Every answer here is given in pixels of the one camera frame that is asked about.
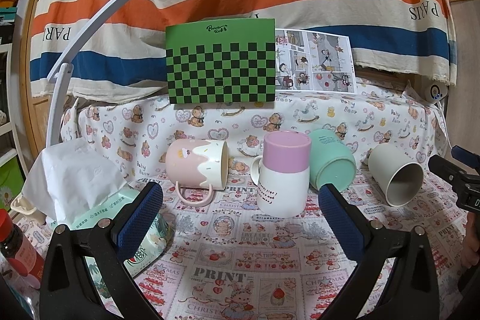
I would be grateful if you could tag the grey white cup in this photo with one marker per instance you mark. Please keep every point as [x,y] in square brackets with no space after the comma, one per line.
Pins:
[398,176]

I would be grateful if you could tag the white round speaker device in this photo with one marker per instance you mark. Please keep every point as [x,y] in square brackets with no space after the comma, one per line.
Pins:
[435,92]

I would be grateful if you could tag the green checkered box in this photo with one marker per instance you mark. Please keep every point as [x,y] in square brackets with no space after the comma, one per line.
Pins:
[221,61]

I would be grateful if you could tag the pink and white mug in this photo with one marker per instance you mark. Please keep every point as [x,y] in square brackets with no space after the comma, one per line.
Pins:
[281,173]

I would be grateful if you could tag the person's hand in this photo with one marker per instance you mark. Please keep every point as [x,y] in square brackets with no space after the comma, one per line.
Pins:
[470,245]

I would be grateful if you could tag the red capped bottle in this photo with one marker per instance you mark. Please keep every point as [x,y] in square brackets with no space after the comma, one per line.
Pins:
[19,252]

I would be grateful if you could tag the mint green cup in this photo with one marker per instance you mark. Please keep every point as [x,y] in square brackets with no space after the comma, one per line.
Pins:
[331,162]

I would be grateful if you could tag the baby bear print cloth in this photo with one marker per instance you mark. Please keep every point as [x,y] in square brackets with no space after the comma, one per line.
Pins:
[136,135]

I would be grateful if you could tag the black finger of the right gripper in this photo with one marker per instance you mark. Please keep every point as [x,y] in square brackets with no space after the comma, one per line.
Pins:
[446,170]

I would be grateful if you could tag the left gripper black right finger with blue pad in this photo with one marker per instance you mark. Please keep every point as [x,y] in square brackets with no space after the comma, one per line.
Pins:
[411,291]

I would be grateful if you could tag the pink cream drip mug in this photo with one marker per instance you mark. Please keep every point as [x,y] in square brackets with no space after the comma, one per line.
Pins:
[198,164]

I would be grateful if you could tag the comic strip sheet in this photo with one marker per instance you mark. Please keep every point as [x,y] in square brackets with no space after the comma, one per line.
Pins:
[314,61]

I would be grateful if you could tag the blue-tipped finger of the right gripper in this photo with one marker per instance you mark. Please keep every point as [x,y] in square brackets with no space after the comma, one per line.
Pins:
[464,156]

